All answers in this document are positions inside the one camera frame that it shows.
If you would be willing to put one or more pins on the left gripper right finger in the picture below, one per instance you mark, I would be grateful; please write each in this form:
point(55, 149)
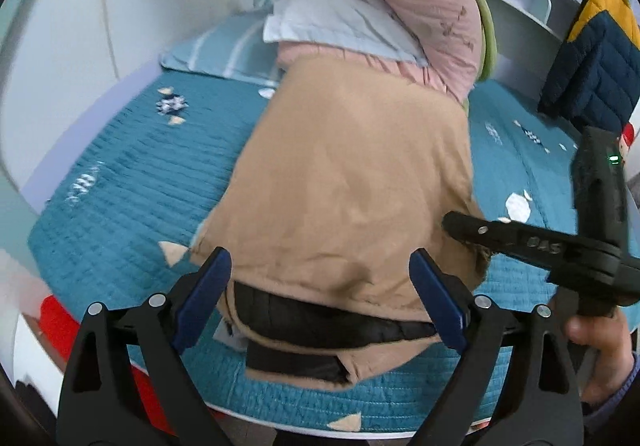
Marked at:
point(514, 383)

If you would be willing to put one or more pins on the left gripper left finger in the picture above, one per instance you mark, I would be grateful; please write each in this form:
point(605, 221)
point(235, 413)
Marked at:
point(100, 403)

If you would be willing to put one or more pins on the tan garment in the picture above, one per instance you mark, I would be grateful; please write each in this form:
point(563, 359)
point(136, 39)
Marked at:
point(348, 171)

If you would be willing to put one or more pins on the right hand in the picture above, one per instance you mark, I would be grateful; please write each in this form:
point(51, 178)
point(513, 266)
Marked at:
point(610, 337)

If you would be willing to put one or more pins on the red cartoon bag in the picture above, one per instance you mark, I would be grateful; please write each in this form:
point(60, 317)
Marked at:
point(627, 137)

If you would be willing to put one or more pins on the teal quilted bedspread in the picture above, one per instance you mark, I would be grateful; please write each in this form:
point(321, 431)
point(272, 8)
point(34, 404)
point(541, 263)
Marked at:
point(163, 162)

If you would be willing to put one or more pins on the navy and yellow puffer jacket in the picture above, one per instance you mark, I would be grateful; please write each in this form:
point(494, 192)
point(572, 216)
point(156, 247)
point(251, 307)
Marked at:
point(594, 78)

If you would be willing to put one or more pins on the striped light blue pillow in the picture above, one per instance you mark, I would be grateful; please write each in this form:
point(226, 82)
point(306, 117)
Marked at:
point(233, 49)

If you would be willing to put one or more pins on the white pillow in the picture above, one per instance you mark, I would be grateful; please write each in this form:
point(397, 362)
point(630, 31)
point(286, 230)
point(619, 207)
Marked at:
point(363, 26)

